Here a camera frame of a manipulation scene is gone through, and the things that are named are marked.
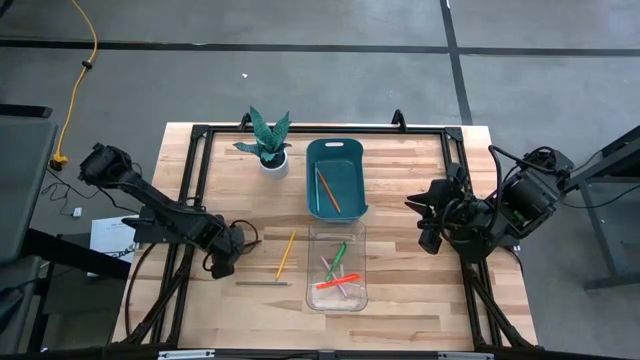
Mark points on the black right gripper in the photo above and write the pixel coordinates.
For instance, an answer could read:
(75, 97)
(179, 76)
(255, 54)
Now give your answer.
(450, 220)

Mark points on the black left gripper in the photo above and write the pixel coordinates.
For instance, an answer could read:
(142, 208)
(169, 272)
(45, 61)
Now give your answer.
(225, 245)

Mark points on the yellow pencil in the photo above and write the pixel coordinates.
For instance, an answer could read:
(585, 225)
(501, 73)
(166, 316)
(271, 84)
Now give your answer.
(286, 254)

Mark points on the orange pencil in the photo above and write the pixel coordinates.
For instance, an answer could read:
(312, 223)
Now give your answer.
(329, 191)

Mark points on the pink pen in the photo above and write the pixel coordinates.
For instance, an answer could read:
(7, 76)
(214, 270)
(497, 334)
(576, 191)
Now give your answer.
(327, 264)

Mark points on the green pen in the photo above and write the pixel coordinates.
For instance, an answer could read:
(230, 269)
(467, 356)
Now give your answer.
(335, 261)

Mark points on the red pen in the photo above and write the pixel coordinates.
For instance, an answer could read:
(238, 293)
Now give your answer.
(338, 281)

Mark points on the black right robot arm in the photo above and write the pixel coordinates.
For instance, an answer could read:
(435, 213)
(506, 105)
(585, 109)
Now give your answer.
(530, 195)

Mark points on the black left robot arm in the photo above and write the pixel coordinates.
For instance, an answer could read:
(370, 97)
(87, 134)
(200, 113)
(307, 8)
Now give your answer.
(125, 175)

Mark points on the snake plant in white pot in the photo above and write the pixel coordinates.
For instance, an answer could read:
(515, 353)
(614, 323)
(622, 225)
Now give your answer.
(274, 171)

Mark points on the teal plastic bin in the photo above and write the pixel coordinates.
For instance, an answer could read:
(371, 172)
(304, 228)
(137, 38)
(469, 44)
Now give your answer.
(345, 150)

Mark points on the clear plastic bin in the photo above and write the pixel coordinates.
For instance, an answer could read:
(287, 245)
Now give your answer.
(332, 235)

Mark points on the white paper sheet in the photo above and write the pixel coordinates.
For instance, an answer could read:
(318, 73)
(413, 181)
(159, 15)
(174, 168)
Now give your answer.
(107, 240)

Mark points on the black slanted beam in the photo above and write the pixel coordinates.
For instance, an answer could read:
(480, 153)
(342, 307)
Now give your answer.
(75, 255)

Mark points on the small white adapter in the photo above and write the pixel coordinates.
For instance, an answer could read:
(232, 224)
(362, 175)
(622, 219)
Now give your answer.
(76, 212)

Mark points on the dark metal desk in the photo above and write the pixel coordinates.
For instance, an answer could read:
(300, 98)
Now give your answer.
(597, 230)

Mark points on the grey flat furniture top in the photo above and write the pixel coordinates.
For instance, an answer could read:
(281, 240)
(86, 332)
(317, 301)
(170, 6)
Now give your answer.
(25, 190)

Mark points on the black bar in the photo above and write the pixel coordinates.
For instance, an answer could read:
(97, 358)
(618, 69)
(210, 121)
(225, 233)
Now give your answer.
(25, 111)

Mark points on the black frame clamp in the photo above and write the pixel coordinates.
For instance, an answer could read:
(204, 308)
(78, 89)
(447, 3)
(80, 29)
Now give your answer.
(398, 120)
(245, 122)

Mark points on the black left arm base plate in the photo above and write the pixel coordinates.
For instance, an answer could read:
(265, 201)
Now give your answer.
(135, 233)

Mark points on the black metal table frame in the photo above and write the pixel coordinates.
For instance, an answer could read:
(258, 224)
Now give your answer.
(350, 130)

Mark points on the silver metal bracket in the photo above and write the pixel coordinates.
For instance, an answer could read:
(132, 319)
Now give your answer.
(187, 354)
(465, 356)

